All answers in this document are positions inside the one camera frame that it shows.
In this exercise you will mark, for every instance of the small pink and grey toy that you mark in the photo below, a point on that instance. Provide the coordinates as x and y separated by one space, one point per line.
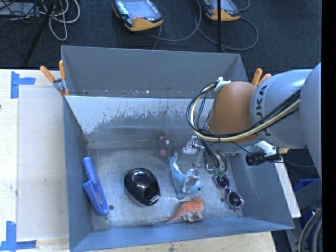
165 146

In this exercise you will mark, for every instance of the black glossy rounded object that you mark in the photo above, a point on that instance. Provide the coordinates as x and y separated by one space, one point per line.
140 186

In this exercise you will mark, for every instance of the pale wood board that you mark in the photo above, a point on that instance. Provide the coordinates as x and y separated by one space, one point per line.
39 153

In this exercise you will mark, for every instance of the grey metal bin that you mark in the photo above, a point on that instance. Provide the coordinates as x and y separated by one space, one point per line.
118 119

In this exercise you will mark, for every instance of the blue plastic scraper tool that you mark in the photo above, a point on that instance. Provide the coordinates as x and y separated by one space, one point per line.
95 190

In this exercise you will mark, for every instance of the orange toy dinosaur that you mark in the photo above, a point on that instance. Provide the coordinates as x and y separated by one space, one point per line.
189 208

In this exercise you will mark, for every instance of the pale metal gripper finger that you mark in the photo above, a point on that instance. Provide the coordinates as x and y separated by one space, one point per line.
191 180
192 145

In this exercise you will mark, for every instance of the black cylinder on white bracket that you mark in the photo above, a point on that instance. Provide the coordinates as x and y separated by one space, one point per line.
258 158

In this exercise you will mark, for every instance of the blue toy dolphin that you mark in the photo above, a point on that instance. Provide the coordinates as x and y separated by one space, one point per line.
176 174

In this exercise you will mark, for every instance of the purple sunglasses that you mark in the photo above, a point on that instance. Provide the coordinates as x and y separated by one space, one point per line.
234 198

